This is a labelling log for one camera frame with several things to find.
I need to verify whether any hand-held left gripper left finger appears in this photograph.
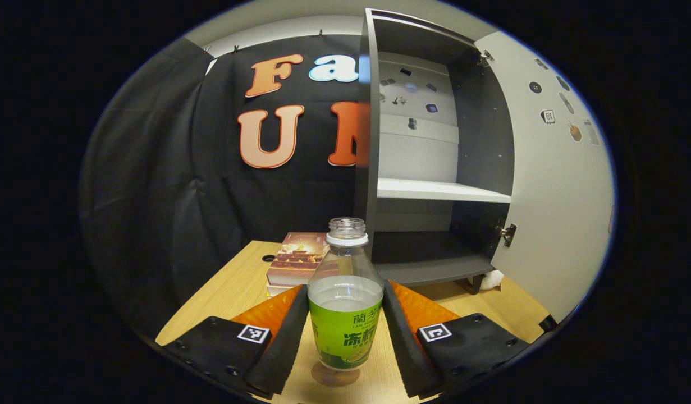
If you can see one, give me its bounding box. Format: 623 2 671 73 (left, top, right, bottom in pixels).
162 283 311 400

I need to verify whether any beige cabinet door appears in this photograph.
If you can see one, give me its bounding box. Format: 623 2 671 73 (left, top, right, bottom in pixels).
474 31 615 333

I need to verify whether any dark grey cabinet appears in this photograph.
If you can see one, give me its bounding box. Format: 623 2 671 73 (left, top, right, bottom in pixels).
354 8 517 295

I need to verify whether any row of black cloth clips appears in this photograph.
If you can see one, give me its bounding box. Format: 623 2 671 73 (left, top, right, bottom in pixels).
204 29 323 57

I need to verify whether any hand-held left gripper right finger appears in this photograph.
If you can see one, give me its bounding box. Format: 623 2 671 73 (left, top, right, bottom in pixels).
382 279 531 401

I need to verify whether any black backdrop cloth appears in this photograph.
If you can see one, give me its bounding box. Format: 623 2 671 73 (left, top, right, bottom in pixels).
79 34 374 337

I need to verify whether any red cover book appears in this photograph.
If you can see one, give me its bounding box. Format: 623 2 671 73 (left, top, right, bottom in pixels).
267 232 330 287

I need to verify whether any green label clear bottle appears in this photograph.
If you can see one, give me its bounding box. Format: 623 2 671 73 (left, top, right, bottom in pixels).
307 218 385 372

